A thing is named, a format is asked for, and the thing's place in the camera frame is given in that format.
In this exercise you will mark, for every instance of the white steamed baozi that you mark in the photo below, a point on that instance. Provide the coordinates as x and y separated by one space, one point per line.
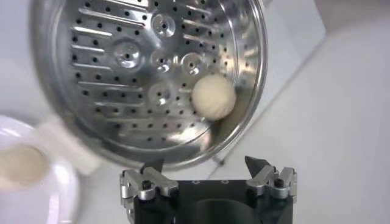
213 97
21 165

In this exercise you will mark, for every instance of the perforated steel steamer basket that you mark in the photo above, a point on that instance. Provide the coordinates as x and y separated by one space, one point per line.
122 91

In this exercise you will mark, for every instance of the white round plate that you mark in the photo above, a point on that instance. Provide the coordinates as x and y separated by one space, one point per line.
30 207

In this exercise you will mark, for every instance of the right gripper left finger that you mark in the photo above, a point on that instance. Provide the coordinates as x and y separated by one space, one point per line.
158 181

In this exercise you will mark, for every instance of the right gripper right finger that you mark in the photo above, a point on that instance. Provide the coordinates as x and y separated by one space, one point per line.
263 179

